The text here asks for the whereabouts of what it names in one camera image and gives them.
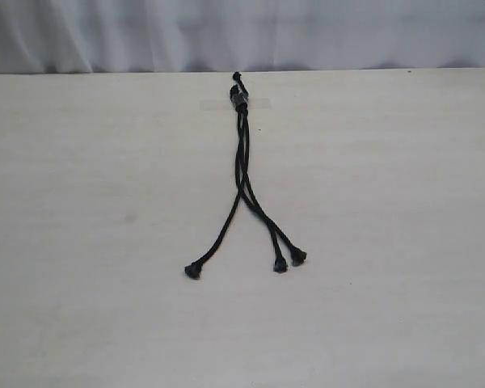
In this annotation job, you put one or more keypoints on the white curtain backdrop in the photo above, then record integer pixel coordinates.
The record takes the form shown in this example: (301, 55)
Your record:
(62, 37)

